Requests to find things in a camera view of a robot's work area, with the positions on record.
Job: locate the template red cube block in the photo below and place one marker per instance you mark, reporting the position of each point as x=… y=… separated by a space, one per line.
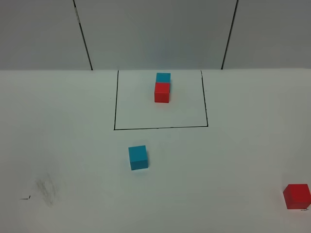
x=161 y=97

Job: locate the template blue cube block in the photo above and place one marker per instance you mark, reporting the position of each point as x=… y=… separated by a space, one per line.
x=163 y=77

